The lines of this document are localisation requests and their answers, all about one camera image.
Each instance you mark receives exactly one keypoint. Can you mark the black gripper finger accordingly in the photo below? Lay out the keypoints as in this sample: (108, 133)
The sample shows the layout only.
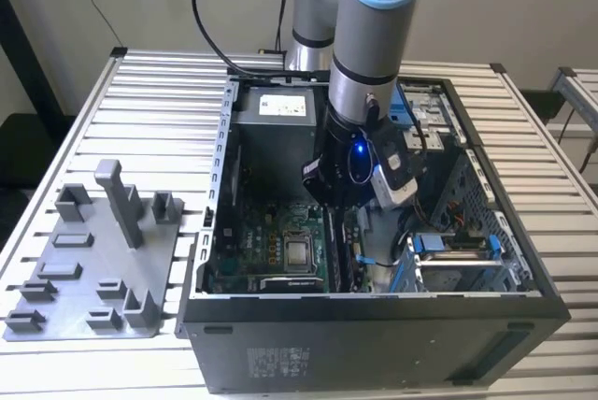
(314, 180)

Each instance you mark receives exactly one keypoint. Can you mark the silver blue-capped robot arm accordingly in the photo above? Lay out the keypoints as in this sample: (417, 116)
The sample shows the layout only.
(369, 45)

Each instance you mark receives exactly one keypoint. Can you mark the grey power supply unit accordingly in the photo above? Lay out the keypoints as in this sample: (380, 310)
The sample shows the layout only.
(275, 152)

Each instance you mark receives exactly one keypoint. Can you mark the silver CPU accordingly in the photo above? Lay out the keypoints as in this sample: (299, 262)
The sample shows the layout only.
(299, 257)

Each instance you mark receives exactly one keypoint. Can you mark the green motherboard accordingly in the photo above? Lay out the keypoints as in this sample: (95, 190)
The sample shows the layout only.
(261, 241)

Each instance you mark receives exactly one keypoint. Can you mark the blue disk carrier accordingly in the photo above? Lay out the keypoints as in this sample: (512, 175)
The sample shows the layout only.
(400, 108)

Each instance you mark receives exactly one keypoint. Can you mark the grey metal drive cage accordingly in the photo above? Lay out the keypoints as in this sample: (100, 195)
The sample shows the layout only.
(434, 129)

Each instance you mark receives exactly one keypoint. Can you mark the black graphics card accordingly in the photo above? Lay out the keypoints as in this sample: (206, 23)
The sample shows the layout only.
(292, 285)

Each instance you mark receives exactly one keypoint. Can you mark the hard disk in blue carrier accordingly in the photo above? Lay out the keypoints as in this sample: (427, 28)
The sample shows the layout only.
(448, 271)

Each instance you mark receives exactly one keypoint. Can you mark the black open PC case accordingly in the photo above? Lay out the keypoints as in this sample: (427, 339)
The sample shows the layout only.
(355, 348)

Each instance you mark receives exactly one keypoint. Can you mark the black table corner cap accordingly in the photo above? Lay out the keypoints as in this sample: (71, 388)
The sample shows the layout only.
(499, 68)
(119, 52)

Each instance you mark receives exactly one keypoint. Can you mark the black chair back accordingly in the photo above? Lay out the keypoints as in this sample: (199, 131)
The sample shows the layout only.
(542, 105)

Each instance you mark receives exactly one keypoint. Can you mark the grey plastic parts rack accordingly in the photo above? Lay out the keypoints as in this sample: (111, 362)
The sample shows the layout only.
(93, 255)

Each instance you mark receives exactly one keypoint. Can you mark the metal slat side table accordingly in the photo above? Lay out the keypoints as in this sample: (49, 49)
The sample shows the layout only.
(577, 91)

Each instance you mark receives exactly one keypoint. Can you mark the black low cabinet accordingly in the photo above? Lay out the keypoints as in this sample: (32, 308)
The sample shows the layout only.
(32, 161)

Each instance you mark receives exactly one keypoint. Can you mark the black slanted post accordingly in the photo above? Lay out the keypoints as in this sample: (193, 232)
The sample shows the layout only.
(28, 54)

